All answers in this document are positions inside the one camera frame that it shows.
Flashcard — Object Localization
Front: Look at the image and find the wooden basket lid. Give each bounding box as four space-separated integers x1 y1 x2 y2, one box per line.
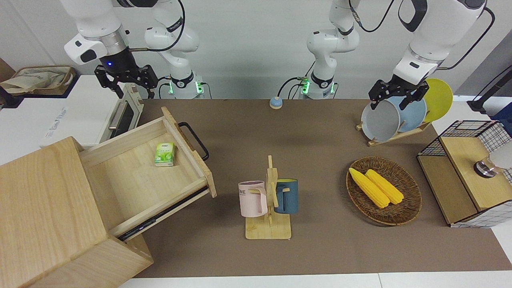
440 136 512 212

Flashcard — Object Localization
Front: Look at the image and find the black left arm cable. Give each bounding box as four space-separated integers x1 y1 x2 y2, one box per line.
349 0 497 71

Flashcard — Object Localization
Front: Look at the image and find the light wooden drawer cabinet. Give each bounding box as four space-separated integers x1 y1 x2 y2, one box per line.
0 136 154 288

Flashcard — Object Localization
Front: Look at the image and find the black metal drawer handle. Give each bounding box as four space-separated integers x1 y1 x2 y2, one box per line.
178 122 210 162

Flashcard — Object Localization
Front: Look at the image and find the brown tray with cloth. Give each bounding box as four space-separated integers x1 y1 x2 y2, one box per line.
0 66 76 96

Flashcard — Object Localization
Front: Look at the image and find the oven door handle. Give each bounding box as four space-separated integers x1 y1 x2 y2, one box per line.
108 100 129 131

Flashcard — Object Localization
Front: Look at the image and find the yellow plate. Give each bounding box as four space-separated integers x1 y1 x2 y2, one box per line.
422 78 454 123

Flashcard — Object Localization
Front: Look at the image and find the pink mug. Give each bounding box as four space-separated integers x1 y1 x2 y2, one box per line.
238 181 268 218

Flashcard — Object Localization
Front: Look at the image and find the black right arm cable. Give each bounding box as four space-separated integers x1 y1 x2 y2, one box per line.
128 0 187 53

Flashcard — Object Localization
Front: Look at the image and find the yellow corn cob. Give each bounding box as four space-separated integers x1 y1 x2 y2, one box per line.
349 167 391 209
365 169 405 205

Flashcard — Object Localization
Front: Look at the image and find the light blue plate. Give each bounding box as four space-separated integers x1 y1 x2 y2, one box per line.
387 96 427 133

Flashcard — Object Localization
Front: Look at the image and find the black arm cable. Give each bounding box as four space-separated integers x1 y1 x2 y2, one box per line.
349 0 497 71
128 0 187 53

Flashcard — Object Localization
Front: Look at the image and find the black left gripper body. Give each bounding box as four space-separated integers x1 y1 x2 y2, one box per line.
368 75 431 101

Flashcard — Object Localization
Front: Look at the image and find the grey plate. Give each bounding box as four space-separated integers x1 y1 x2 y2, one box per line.
361 98 402 143

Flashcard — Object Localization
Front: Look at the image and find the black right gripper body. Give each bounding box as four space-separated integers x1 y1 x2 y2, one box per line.
95 47 159 90

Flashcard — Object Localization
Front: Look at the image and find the black pole stand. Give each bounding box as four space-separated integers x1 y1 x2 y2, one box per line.
466 66 512 113

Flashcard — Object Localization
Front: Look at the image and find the black base cable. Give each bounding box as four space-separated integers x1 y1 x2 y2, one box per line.
277 76 311 100

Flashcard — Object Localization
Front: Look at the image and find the blue mug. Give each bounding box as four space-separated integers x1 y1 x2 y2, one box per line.
274 179 299 215

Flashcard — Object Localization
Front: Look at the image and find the wooden mug tree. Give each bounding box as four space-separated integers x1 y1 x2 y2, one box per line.
245 155 292 240

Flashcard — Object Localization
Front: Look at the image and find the blue object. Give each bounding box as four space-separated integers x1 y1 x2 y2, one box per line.
493 102 512 126

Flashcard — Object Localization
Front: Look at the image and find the black drawer slide rail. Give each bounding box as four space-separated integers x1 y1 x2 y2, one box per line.
118 186 210 243

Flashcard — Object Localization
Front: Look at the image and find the green tissue pack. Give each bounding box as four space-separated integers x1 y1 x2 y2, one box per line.
154 142 177 168

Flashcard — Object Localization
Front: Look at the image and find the brown table mat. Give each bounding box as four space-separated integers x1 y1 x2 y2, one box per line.
134 98 512 278

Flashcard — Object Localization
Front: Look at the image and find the brown wicker basket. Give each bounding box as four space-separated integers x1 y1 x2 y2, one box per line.
346 156 423 227

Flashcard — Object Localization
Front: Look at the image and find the wooden plate rack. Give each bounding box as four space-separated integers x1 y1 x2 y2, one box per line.
356 120 433 148

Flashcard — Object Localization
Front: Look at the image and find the light wooden drawer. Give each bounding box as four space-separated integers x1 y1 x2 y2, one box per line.
78 106 218 242

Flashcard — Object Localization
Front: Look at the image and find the black wire basket box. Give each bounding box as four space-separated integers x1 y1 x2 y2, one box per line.
417 120 512 229

